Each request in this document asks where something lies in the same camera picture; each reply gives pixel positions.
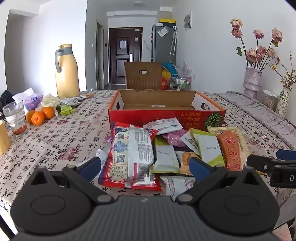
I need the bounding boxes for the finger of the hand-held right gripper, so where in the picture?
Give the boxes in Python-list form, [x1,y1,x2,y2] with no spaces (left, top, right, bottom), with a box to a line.
[277,149,296,161]
[246,154,278,174]

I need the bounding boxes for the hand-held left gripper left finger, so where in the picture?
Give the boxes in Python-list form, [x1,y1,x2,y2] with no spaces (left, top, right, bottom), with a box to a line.
[30,157,114,205]

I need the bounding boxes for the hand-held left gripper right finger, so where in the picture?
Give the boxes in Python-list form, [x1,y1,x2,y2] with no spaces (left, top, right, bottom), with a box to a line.
[175,157,263,206]

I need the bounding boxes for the brown biscuit snack packet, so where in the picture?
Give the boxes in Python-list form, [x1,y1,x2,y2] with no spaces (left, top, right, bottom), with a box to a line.
[176,151,201,176]

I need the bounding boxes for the green white snack packet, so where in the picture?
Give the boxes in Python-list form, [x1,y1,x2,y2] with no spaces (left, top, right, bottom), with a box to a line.
[151,136,181,174]
[191,129,226,168]

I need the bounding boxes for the pale yellow snack packet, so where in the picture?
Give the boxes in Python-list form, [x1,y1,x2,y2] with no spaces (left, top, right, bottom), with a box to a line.
[206,125,252,161]

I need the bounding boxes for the orange snack packet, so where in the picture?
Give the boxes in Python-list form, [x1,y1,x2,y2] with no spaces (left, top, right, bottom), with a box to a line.
[216,130,245,172]

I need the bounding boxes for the pink snack packet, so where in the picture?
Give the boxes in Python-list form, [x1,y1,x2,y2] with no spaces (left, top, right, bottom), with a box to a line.
[159,129,189,148]

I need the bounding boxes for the large red snack packet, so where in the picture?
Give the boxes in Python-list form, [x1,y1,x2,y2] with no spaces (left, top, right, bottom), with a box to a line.
[98,122,162,192]

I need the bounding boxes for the red cardboard box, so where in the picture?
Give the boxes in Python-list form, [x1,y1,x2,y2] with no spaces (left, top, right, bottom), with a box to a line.
[108,89,226,131]

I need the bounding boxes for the floral print vase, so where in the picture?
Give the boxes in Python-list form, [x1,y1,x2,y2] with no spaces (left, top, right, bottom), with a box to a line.
[276,88,291,118]

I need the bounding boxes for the clear snack jar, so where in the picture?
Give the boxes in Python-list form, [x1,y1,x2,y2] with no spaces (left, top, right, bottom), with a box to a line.
[262,90,278,111]

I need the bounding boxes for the small green snack packet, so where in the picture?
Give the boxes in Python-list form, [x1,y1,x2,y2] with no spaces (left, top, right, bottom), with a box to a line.
[60,104,75,116]

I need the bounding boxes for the orange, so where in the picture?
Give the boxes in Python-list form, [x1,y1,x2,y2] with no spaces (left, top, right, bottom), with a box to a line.
[25,110,36,124]
[31,111,45,126]
[42,106,56,120]

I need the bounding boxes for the pink ribbed vase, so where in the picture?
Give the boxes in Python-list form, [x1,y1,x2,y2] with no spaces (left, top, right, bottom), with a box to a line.
[242,67,263,99]

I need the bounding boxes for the yellow blossom branches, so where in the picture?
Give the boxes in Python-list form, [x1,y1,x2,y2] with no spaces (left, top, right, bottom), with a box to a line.
[269,52,296,90]

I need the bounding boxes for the cream rubber glove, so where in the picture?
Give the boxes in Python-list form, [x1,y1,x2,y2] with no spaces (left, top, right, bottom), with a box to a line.
[36,93,61,117]

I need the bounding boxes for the purple tissue pack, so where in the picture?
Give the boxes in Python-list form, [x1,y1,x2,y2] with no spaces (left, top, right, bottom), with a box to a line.
[23,93,44,111]

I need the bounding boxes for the clear drinking glass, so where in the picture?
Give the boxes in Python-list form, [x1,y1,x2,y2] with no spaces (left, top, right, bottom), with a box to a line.
[2,100,28,135]

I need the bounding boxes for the yellow cylinder container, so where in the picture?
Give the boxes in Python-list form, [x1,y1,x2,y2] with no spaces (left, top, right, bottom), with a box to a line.
[0,120,11,156]

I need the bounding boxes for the yellow thermos jug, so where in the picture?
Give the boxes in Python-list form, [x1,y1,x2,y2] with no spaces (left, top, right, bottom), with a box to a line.
[55,44,80,99]

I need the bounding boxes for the pink decorative stems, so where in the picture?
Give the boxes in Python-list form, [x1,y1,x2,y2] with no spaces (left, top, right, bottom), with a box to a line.
[177,57,193,77]

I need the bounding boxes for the blue plastic item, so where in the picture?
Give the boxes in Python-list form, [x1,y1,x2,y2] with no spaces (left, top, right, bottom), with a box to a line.
[162,62,179,77]

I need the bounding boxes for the brown wooden chair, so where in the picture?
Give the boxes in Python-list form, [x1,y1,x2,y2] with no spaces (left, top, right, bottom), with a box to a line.
[123,61,163,90]

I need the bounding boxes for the dried pink rose bouquet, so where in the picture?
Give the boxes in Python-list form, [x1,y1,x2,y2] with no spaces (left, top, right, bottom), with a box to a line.
[230,18,283,70]

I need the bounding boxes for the dark cloth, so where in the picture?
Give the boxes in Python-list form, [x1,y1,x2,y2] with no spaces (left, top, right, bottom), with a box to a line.
[0,90,15,112]

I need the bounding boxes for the grey interior door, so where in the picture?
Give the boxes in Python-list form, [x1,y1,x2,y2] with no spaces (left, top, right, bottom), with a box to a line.
[96,21,105,91]

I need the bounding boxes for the dark entry door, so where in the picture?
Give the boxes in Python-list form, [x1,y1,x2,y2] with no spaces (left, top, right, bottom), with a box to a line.
[108,27,143,85]

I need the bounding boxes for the grey refrigerator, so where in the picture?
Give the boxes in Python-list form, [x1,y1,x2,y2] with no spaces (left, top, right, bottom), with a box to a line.
[151,24,178,63]

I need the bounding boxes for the white folded umbrella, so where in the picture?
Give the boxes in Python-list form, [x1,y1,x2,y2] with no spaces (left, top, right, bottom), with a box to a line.
[169,26,179,56]

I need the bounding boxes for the wire rack with bottles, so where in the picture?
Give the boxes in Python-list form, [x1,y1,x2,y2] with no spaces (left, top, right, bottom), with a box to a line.
[170,76,191,91]

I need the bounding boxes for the white wall cable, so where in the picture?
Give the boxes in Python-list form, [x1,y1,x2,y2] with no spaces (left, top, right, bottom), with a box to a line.
[139,28,152,51]

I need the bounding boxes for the white wall panel box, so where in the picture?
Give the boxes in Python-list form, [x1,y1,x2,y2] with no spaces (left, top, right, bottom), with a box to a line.
[184,11,193,31]

